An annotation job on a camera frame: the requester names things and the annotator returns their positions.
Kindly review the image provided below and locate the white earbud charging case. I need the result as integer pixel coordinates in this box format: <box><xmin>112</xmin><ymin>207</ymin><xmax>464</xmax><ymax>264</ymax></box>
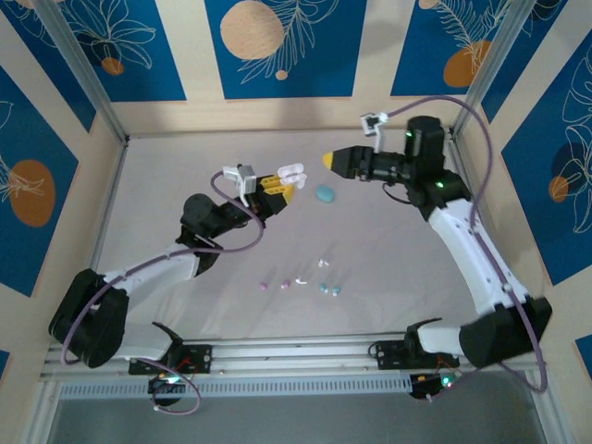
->
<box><xmin>277</xmin><ymin>162</ymin><xmax>309</xmax><ymax>191</ymax></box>

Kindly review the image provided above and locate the black controller board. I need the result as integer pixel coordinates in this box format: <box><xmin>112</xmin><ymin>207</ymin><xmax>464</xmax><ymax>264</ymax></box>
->
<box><xmin>408</xmin><ymin>369</ymin><xmax>462</xmax><ymax>402</ymax></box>
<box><xmin>146</xmin><ymin>375</ymin><xmax>185</xmax><ymax>408</ymax></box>

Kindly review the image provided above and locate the aluminium side rail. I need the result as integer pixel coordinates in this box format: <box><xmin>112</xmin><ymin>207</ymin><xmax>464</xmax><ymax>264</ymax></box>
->
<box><xmin>87</xmin><ymin>136</ymin><xmax>130</xmax><ymax>274</ymax></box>
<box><xmin>444</xmin><ymin>125</ymin><xmax>469</xmax><ymax>179</ymax></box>

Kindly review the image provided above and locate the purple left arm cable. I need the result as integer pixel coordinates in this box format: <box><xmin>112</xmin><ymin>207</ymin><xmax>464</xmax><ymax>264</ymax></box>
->
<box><xmin>61</xmin><ymin>171</ymin><xmax>267</xmax><ymax>416</ymax></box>

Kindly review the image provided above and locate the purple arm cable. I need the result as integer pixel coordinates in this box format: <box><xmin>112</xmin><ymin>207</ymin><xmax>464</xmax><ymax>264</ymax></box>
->
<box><xmin>61</xmin><ymin>171</ymin><xmax>267</xmax><ymax>416</ymax></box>
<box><xmin>386</xmin><ymin>94</ymin><xmax>551</xmax><ymax>402</ymax></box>

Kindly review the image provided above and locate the thin black right gripper wire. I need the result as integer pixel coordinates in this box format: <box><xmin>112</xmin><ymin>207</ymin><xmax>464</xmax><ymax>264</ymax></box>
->
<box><xmin>382</xmin><ymin>181</ymin><xmax>415</xmax><ymax>205</ymax></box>

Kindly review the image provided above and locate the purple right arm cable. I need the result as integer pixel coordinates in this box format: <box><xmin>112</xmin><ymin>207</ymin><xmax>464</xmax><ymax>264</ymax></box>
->
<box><xmin>386</xmin><ymin>94</ymin><xmax>551</xmax><ymax>402</ymax></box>

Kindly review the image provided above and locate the aluminium corner post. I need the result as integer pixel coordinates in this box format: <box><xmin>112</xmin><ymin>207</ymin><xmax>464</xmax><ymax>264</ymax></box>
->
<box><xmin>32</xmin><ymin>0</ymin><xmax>130</xmax><ymax>145</ymax></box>
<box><xmin>450</xmin><ymin>0</ymin><xmax>529</xmax><ymax>141</ymax></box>

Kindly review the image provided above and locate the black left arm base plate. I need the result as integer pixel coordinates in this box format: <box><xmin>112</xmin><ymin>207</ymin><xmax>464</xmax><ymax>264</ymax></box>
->
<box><xmin>128</xmin><ymin>341</ymin><xmax>215</xmax><ymax>376</ymax></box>

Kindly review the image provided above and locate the aluminium rail beam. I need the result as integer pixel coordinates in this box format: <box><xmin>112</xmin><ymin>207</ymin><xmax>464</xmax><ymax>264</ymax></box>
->
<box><xmin>39</xmin><ymin>328</ymin><xmax>542</xmax><ymax>384</ymax></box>

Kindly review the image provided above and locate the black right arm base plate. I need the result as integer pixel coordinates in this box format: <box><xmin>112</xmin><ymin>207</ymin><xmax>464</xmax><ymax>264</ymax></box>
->
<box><xmin>372</xmin><ymin>339</ymin><xmax>461</xmax><ymax>371</ymax></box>

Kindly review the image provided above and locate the grey slotted cable duct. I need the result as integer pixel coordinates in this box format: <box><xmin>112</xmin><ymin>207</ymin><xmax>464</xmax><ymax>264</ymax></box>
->
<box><xmin>58</xmin><ymin>373</ymin><xmax>413</xmax><ymax>400</ymax></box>

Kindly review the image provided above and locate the aluminium frame leg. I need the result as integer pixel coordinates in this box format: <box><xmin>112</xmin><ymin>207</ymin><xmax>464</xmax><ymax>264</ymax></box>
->
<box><xmin>17</xmin><ymin>381</ymin><xmax>64</xmax><ymax>444</ymax></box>
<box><xmin>524</xmin><ymin>369</ymin><xmax>563</xmax><ymax>444</ymax></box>

